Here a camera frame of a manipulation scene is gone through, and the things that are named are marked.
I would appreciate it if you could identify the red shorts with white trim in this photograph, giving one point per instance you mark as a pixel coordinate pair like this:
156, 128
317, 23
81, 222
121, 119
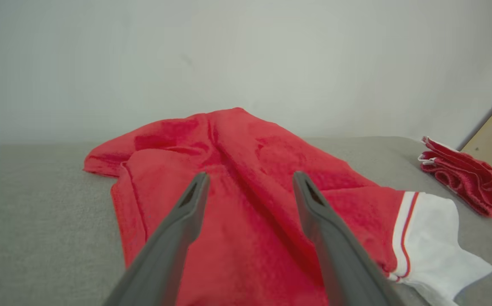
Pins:
471, 182

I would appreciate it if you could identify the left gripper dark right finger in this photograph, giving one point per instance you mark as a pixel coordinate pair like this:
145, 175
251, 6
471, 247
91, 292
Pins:
339, 255

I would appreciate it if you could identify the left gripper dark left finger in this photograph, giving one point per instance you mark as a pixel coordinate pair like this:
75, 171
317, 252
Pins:
173, 246

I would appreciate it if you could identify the red shirt with white sleeves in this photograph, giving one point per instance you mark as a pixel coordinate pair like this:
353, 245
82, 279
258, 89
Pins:
250, 170

